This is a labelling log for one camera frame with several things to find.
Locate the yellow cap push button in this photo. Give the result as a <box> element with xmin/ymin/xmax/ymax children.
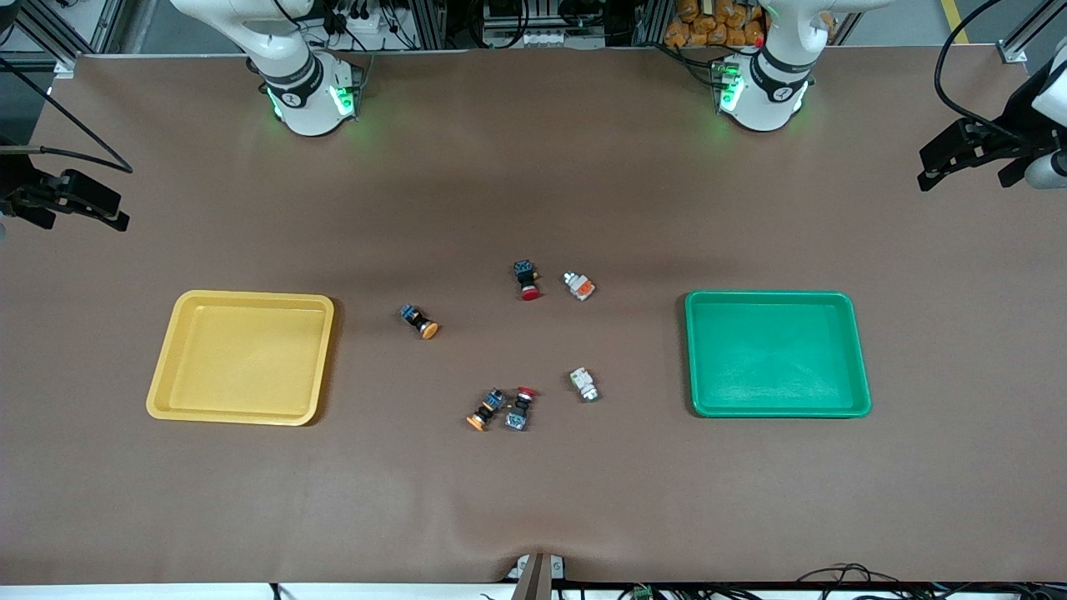
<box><xmin>466</xmin><ymin>387</ymin><xmax>506</xmax><ymax>433</ymax></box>
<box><xmin>399</xmin><ymin>303</ymin><xmax>440</xmax><ymax>341</ymax></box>

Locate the yellow plastic tray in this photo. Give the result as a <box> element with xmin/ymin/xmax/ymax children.
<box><xmin>146</xmin><ymin>290</ymin><xmax>336</xmax><ymax>427</ymax></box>

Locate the green plastic tray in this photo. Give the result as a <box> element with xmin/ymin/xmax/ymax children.
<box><xmin>684</xmin><ymin>290</ymin><xmax>873</xmax><ymax>418</ymax></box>

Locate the pile of orange packages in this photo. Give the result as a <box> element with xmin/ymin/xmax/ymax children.
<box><xmin>664</xmin><ymin>0</ymin><xmax>766</xmax><ymax>48</ymax></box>

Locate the white power strip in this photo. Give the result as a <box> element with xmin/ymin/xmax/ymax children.
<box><xmin>490</xmin><ymin>29</ymin><xmax>569</xmax><ymax>48</ymax></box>
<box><xmin>343</xmin><ymin>10</ymin><xmax>393</xmax><ymax>38</ymax></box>

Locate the brown table mat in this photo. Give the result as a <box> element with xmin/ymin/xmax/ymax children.
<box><xmin>0</xmin><ymin>46</ymin><xmax>1067</xmax><ymax>584</ymax></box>

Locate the metal table clamp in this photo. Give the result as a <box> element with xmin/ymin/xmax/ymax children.
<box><xmin>504</xmin><ymin>552</ymin><xmax>568</xmax><ymax>600</ymax></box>

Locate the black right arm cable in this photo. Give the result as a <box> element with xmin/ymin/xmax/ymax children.
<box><xmin>0</xmin><ymin>57</ymin><xmax>134</xmax><ymax>176</ymax></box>

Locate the black floor cable bundle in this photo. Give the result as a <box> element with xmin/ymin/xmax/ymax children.
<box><xmin>792</xmin><ymin>564</ymin><xmax>1067</xmax><ymax>600</ymax></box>

